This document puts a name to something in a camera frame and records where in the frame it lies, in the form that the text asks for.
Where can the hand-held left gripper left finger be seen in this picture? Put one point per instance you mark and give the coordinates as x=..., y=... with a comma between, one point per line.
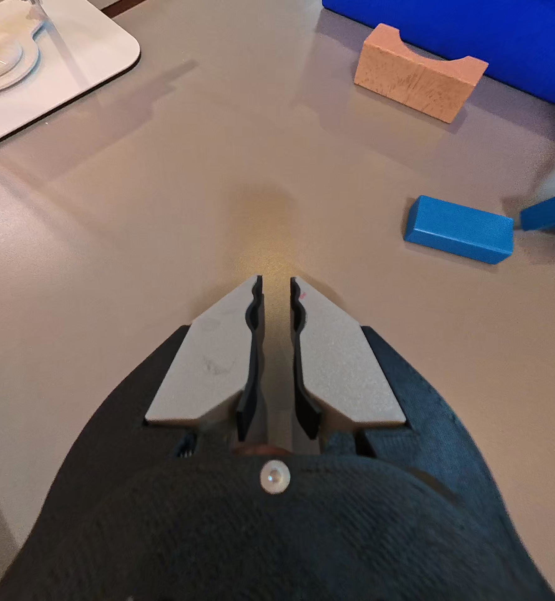
x=202, y=366

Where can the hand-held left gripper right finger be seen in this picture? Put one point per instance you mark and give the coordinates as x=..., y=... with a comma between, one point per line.
x=348, y=371

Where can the blue rectangular wooden block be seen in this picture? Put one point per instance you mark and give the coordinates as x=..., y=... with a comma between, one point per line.
x=552, y=209
x=456, y=230

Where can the blue storage bin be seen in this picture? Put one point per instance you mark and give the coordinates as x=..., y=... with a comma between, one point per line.
x=493, y=33

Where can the wooden arch block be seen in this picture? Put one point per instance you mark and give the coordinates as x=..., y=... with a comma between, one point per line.
x=413, y=84

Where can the white desk stand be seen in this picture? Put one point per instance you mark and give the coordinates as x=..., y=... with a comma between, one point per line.
x=94, y=56

